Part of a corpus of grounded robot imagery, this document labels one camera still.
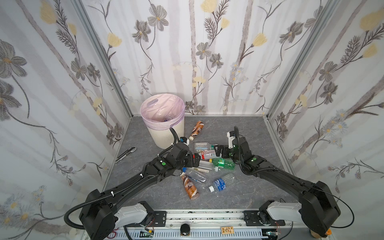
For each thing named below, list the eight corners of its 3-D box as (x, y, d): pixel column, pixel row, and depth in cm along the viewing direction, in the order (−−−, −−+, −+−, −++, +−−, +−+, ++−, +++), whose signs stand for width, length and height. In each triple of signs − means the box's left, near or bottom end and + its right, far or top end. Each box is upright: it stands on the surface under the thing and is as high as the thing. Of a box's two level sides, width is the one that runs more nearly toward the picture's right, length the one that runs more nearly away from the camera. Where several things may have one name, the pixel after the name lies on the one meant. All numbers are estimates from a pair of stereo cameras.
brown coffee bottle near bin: (188, 139, 108) (188, 135, 104) (198, 124, 117) (198, 120, 113) (194, 142, 107) (194, 137, 102) (203, 126, 116) (204, 122, 112)
